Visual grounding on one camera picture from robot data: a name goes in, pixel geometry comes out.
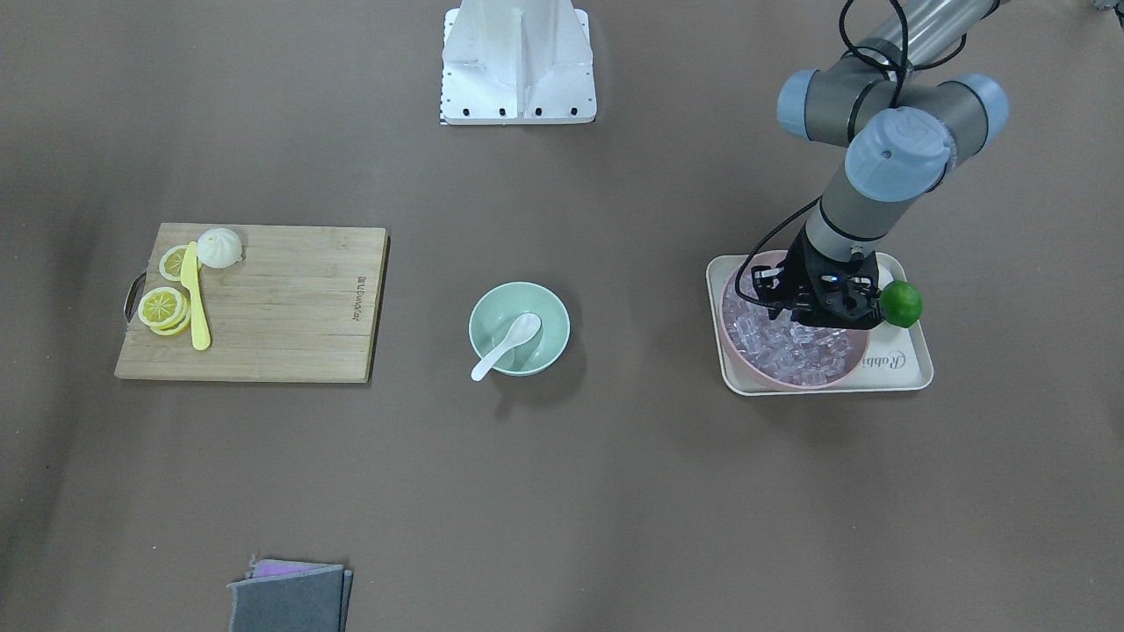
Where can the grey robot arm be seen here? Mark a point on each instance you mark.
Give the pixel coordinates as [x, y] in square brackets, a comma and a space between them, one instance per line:
[901, 142]

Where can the bamboo cutting board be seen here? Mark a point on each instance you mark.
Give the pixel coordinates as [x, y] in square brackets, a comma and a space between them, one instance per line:
[301, 306]

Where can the white ceramic spoon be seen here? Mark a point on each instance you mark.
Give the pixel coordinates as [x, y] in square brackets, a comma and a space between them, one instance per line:
[523, 329]

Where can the purple cloth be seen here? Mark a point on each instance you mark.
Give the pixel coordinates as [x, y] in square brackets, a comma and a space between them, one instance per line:
[277, 567]

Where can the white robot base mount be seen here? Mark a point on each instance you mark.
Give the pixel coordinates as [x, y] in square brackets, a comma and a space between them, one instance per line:
[517, 63]

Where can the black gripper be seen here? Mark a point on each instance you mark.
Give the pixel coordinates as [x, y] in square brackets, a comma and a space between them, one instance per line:
[800, 272]

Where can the metal board handle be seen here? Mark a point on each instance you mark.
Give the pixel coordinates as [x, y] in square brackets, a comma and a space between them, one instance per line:
[133, 297]

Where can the lemon slice upper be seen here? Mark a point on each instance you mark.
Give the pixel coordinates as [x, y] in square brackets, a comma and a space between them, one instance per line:
[172, 262]

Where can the green lime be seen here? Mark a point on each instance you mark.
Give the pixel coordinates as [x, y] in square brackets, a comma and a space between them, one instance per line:
[901, 304]

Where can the lemon slice stack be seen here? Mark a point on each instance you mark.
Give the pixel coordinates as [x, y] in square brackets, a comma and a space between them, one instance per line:
[165, 311]

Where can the yellow plastic knife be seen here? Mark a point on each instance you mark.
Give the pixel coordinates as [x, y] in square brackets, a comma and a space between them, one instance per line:
[189, 278]

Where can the white steamed bun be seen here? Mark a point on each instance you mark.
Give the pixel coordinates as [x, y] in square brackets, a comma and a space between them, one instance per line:
[219, 248]

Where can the grey folded cloth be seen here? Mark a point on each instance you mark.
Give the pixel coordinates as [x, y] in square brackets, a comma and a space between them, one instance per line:
[312, 601]

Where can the white serving tray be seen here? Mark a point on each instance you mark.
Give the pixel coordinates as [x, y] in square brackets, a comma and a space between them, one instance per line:
[897, 359]

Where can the pink bowl of ice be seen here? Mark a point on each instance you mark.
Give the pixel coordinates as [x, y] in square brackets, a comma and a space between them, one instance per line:
[781, 354]

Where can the mint green bowl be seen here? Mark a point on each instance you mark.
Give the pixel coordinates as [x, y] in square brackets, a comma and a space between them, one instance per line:
[492, 316]

